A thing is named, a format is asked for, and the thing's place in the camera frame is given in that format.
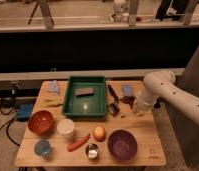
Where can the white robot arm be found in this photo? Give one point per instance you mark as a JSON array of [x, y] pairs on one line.
[[160, 84]]

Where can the yellow banana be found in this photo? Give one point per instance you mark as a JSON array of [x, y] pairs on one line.
[[51, 102]]

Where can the blue object right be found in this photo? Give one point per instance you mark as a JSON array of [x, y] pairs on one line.
[[127, 90]]

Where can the green plastic tray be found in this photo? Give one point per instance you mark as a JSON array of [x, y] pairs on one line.
[[88, 105]]

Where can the black handled knife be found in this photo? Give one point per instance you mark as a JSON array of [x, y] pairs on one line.
[[113, 94]]

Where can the orange-red bowl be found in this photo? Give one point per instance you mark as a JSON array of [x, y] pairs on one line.
[[41, 123]]

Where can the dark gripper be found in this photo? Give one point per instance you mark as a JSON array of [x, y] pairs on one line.
[[128, 100]]

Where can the purple bowl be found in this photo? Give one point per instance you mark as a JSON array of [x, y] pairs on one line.
[[122, 145]]

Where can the small metal cup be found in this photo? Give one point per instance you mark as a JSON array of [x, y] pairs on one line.
[[92, 151]]

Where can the light blue cloth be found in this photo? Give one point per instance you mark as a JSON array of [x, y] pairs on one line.
[[53, 87]]

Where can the white plastic cup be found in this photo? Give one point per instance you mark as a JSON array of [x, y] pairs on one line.
[[66, 127]]

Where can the blue glass cup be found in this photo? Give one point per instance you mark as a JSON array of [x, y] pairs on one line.
[[42, 148]]

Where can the orange carrot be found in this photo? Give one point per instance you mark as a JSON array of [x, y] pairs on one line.
[[78, 143]]

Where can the blue box on floor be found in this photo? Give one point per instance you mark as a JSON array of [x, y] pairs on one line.
[[24, 112]]

